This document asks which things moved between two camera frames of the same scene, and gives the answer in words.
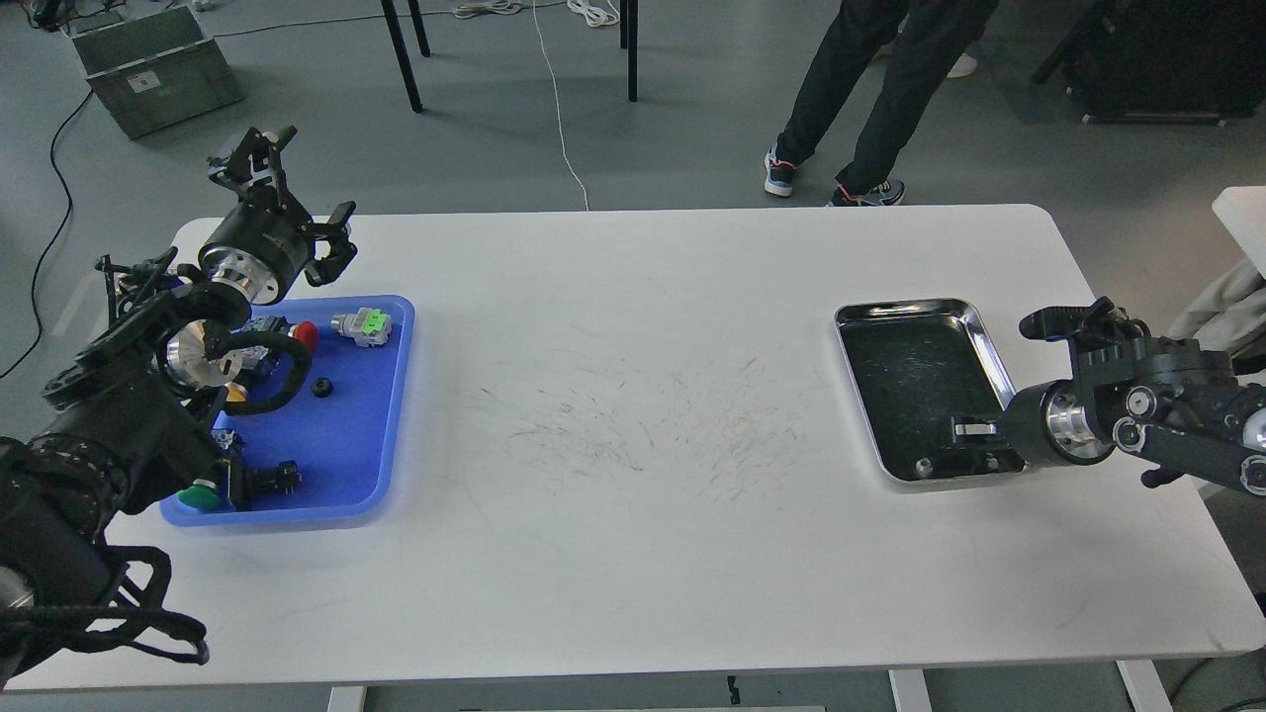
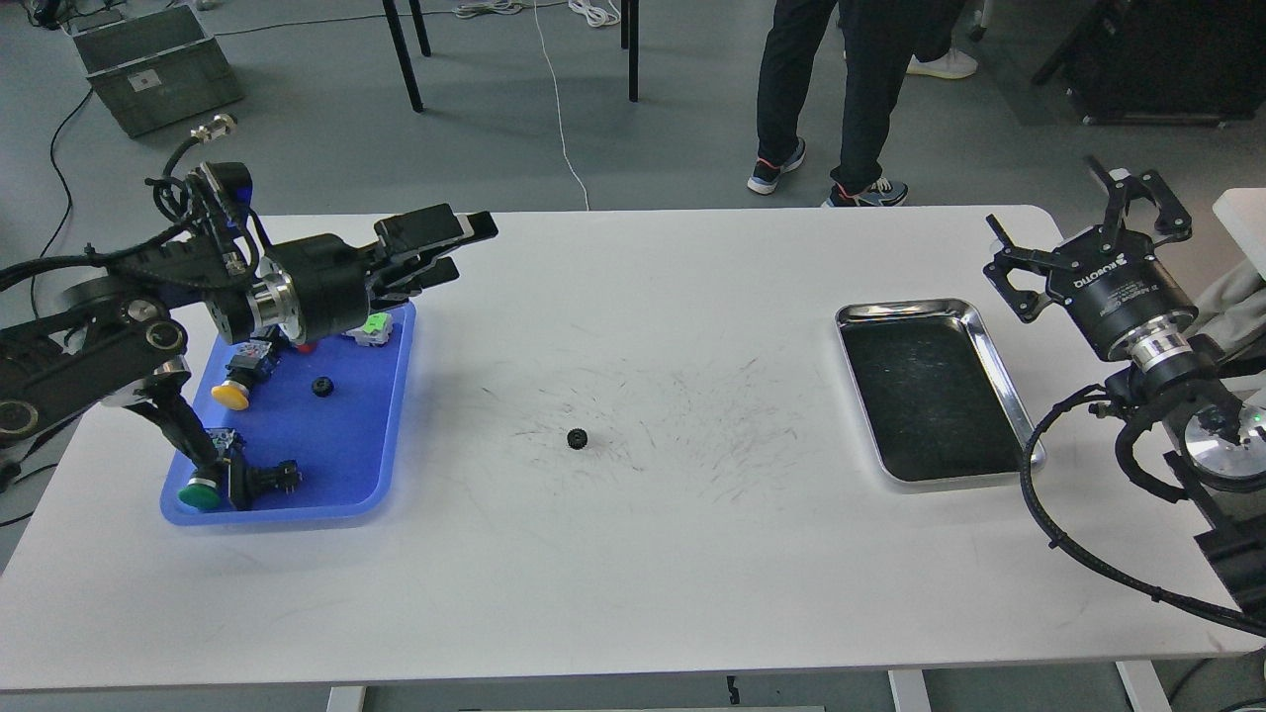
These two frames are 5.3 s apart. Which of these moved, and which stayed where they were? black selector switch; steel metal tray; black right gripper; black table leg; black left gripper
Moved: black right gripper; black left gripper
Stayed: black table leg; steel metal tray; black selector switch
